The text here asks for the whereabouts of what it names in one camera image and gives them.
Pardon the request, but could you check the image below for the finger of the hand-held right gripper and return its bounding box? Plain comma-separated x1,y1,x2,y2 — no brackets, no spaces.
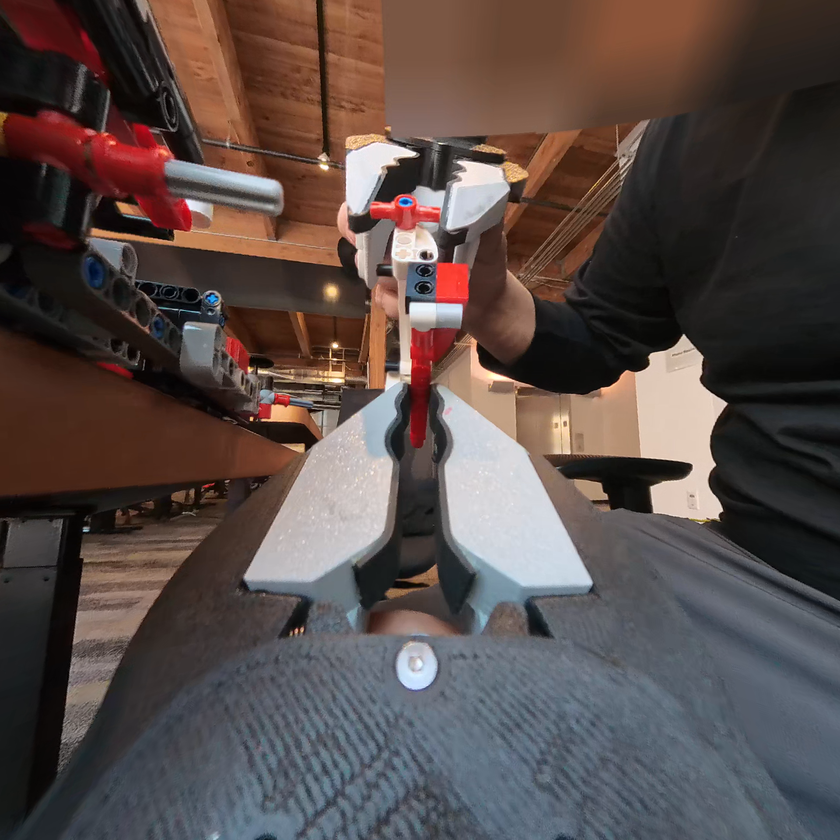
440,159,513,265
346,141,421,290

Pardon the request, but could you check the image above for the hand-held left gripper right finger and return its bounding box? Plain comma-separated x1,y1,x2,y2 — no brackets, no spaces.
430,385,595,634

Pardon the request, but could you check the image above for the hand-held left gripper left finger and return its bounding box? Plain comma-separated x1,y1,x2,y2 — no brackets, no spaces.
243,384,403,632

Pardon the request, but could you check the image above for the red white toy brick assembly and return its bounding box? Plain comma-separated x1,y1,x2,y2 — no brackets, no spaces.
369,194,471,450

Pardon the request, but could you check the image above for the person's right forearm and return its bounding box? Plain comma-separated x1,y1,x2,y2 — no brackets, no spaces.
477,256,690,396

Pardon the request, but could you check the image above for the work desk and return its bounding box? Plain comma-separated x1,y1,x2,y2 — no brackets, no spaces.
0,326,326,828

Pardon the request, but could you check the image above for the person's right hand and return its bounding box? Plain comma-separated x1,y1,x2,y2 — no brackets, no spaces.
337,200,537,366

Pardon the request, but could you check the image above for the black round stool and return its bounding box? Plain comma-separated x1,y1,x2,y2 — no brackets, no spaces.
545,453,694,514

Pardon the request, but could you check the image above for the black ceiling pipe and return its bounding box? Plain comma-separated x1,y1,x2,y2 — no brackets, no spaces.
315,0,331,158

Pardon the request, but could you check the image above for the person's trousered leg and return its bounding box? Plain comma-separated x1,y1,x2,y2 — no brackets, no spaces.
591,508,840,840

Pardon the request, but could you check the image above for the toy brick race car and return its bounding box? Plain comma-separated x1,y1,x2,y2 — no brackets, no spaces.
0,0,293,424

